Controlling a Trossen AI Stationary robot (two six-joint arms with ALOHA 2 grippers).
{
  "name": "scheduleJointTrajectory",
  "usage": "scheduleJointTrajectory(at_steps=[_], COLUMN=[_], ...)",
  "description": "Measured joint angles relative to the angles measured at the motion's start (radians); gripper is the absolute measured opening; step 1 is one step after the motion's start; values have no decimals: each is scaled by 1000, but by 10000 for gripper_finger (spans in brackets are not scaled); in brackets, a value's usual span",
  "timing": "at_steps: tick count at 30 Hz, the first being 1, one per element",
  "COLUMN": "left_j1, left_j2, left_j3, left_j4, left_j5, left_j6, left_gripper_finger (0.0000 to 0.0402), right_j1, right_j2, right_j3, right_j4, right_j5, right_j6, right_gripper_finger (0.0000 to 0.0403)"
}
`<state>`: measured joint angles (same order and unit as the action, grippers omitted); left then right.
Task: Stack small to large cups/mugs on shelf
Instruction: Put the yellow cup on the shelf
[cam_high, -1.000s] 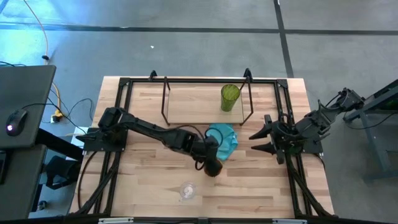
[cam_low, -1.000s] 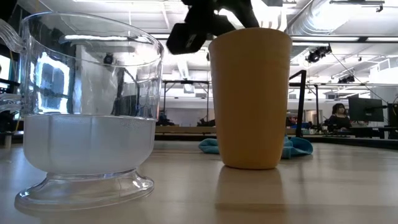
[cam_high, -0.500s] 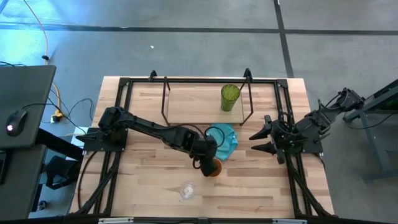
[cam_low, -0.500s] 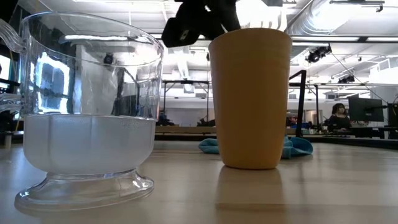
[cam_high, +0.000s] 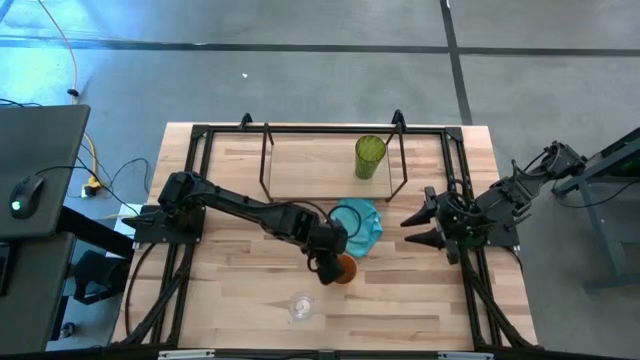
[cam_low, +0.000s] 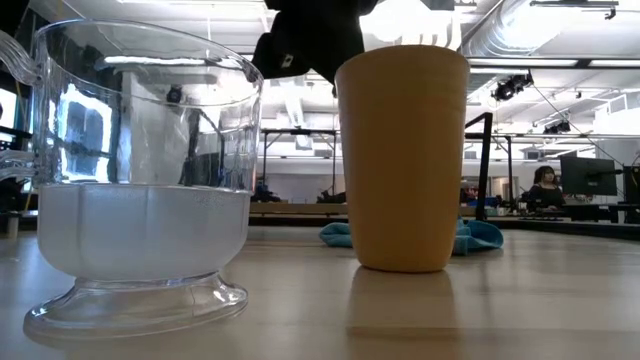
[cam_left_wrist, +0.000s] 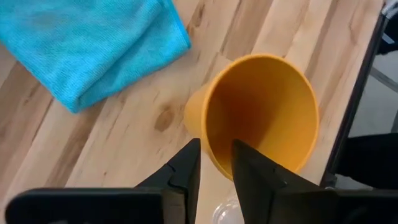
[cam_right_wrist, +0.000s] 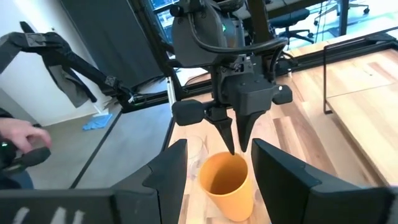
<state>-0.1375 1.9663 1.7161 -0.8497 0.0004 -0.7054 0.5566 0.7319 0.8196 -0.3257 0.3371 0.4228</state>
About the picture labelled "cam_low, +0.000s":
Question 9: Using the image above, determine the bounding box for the black frame desk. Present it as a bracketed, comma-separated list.
[259, 128, 340, 202]

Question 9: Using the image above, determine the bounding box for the blue microfibre cloth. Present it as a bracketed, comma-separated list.
[318, 217, 505, 258]

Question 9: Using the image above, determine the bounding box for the yellow plastic cup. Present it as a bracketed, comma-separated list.
[334, 44, 472, 274]

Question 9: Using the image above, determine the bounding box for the grey ceiling duct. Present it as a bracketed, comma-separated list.
[458, 0, 559, 57]

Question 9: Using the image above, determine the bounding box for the clear plastic handled cup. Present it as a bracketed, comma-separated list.
[0, 18, 265, 342]

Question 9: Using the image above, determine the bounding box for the person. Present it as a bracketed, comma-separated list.
[526, 165, 567, 211]

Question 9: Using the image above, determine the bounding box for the black computer monitor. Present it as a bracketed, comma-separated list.
[559, 155, 619, 198]
[622, 164, 640, 205]

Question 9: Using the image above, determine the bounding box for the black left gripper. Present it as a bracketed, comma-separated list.
[251, 0, 380, 98]

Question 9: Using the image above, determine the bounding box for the bright monitor screen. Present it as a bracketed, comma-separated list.
[0, 86, 19, 131]

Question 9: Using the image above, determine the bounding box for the black ceiling spotlight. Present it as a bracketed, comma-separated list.
[491, 71, 535, 103]
[543, 119, 573, 136]

